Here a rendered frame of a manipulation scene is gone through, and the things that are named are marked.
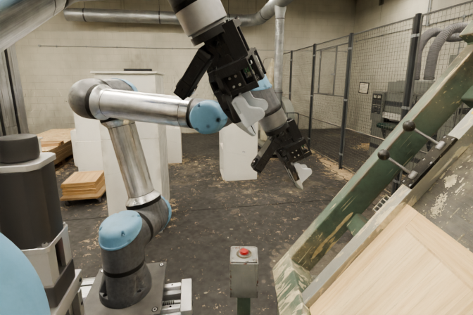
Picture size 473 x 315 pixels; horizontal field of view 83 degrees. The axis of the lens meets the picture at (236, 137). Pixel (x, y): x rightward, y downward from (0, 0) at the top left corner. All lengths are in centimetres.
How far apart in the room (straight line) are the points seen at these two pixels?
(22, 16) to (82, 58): 885
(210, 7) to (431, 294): 78
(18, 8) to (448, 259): 91
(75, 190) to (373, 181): 380
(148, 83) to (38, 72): 701
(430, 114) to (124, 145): 111
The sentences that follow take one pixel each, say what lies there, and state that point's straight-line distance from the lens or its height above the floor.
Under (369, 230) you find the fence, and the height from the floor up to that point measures 118.
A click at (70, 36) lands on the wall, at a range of 934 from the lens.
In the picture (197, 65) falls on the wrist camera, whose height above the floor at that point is 169.
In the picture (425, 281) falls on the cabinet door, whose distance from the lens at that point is 88.
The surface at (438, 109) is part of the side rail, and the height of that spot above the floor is 156.
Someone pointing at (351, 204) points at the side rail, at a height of 117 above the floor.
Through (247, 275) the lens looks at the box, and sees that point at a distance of 126.
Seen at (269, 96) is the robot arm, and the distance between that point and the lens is 71.
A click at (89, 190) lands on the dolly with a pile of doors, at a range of 426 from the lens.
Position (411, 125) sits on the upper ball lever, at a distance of 102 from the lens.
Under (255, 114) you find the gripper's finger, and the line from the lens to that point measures 49.
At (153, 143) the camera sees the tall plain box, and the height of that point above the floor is 104.
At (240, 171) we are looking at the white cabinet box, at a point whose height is 16.
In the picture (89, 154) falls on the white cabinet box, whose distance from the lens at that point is 489.
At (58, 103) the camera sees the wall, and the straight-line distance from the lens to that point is 948.
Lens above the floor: 167
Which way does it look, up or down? 12 degrees down
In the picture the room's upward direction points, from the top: straight up
